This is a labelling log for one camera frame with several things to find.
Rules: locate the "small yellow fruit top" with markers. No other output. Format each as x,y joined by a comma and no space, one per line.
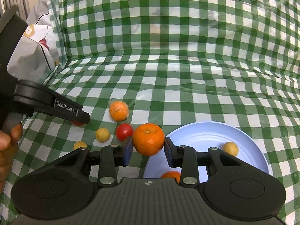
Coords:
102,134

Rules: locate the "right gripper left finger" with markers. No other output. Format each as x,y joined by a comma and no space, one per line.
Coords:
68,184

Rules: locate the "small yellow fruit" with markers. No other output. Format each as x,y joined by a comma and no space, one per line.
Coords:
102,134
231,148
80,144

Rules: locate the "red tomato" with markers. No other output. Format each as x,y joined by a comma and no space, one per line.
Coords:
123,131
76,123

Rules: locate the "orange top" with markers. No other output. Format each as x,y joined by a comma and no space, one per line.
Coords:
119,111

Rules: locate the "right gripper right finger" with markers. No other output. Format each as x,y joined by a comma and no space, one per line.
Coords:
227,184

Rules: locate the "blue round plate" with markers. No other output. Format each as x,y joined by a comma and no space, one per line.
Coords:
203,135

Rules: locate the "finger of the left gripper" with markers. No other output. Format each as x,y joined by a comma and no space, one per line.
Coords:
33,97

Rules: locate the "person's left hand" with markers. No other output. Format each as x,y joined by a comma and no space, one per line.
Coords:
8,150

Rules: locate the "grey patterned pillow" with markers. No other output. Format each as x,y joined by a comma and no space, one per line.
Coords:
37,44

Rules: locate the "orange mandarin bottom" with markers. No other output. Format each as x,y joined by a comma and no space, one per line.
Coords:
172,174

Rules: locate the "green white checkered cloth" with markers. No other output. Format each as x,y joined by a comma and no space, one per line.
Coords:
173,62

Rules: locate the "small yellow fruit bottom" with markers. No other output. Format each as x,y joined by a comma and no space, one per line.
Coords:
231,148

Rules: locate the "orange mandarin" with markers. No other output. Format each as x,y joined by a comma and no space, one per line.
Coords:
172,174
148,139

